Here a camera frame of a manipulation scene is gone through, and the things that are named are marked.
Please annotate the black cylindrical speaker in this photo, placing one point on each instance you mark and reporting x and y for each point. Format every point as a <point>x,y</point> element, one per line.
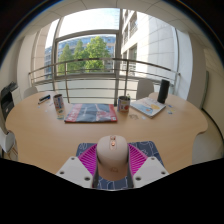
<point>163,90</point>

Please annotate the beige computer mouse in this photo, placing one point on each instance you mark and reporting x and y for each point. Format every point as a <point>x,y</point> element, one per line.
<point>112,155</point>

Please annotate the white and blue booklet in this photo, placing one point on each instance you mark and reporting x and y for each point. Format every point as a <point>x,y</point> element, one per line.
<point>148,106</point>

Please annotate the grey metal railing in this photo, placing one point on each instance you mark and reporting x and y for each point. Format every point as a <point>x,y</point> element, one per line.
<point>100,59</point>

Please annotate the red magazine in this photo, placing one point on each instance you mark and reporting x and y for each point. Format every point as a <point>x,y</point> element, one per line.
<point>90,112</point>

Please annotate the dark blue patterned mouse pad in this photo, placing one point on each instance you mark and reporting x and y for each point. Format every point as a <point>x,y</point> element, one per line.
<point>150,148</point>

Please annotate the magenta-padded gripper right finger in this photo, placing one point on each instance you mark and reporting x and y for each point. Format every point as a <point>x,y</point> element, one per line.
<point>137,159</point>

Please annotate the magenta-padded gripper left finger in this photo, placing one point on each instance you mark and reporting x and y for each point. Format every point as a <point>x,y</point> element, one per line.
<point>87,158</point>

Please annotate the black and blue box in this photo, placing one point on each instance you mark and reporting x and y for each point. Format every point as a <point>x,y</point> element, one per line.
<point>44,98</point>

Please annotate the black office printer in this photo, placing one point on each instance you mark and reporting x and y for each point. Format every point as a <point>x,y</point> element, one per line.
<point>6,101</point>

